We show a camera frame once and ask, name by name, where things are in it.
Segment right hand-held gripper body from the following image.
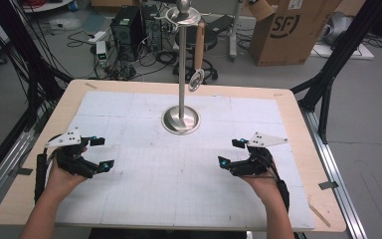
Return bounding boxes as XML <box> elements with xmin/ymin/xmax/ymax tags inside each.
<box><xmin>228</xmin><ymin>131</ymin><xmax>289</xmax><ymax>178</ymax></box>

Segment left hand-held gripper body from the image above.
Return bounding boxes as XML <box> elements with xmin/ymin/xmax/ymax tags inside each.
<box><xmin>44</xmin><ymin>125</ymin><xmax>97</xmax><ymax>179</ymax></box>

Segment steel utensil stand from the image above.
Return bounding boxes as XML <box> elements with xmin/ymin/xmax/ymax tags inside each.
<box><xmin>154</xmin><ymin>0</ymin><xmax>211</xmax><ymax>135</ymax></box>

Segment metal strainer with wooden handle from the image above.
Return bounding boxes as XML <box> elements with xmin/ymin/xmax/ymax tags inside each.
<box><xmin>187</xmin><ymin>21</ymin><xmax>207</xmax><ymax>94</ymax></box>

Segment person's left hand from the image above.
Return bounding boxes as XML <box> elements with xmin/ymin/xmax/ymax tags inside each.
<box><xmin>44</xmin><ymin>147</ymin><xmax>90</xmax><ymax>201</ymax></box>

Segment person's right hand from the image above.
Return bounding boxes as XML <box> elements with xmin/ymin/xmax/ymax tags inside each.
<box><xmin>241</xmin><ymin>163</ymin><xmax>283</xmax><ymax>204</ymax></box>

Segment white grid mat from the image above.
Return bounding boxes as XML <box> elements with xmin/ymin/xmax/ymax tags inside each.
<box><xmin>53</xmin><ymin>90</ymin><xmax>316</xmax><ymax>231</ymax></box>

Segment brown tape strip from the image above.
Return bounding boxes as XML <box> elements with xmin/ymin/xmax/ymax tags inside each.
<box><xmin>307</xmin><ymin>202</ymin><xmax>332</xmax><ymax>229</ymax></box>

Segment small bench power supply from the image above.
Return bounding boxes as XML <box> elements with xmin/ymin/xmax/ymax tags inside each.
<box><xmin>95</xmin><ymin>40</ymin><xmax>109</xmax><ymax>68</ymax></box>

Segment white power strip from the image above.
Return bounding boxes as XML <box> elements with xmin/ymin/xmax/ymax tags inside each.
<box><xmin>87</xmin><ymin>30</ymin><xmax>109</xmax><ymax>45</ymax></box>

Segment black round stool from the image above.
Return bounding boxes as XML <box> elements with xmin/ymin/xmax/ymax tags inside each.
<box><xmin>173</xmin><ymin>25</ymin><xmax>220</xmax><ymax>85</ymax></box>

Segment white metal pole stand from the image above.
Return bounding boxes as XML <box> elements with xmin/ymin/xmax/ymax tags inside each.
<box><xmin>228</xmin><ymin>0</ymin><xmax>246</xmax><ymax>63</ymax></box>

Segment black computer tower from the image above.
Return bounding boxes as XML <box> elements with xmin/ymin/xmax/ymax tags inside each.
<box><xmin>141</xmin><ymin>3</ymin><xmax>164</xmax><ymax>53</ymax></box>
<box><xmin>109</xmin><ymin>5</ymin><xmax>147</xmax><ymax>63</ymax></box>

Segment brown cardboard box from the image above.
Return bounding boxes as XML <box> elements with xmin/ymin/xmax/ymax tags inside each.
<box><xmin>247</xmin><ymin>0</ymin><xmax>344</xmax><ymax>67</ymax></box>

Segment white flat board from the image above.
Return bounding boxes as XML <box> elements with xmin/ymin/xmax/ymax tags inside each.
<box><xmin>310</xmin><ymin>42</ymin><xmax>376</xmax><ymax>61</ymax></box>

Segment black cable sleeve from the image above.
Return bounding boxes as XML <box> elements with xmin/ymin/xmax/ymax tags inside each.
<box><xmin>33</xmin><ymin>151</ymin><xmax>49</xmax><ymax>205</ymax></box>
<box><xmin>271</xmin><ymin>162</ymin><xmax>291</xmax><ymax>214</ymax></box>

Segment aluminium rail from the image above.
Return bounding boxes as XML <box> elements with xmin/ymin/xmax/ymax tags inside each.
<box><xmin>298</xmin><ymin>107</ymin><xmax>370</xmax><ymax>239</ymax></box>
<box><xmin>0</xmin><ymin>108</ymin><xmax>49</xmax><ymax>218</ymax></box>

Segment tangle of black cables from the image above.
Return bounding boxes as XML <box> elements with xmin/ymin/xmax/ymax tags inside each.
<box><xmin>67</xmin><ymin>29</ymin><xmax>180</xmax><ymax>82</ymax></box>

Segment black metal frame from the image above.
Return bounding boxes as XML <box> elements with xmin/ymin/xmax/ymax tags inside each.
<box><xmin>0</xmin><ymin>0</ymin><xmax>75</xmax><ymax>187</ymax></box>
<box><xmin>290</xmin><ymin>0</ymin><xmax>382</xmax><ymax>144</ymax></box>

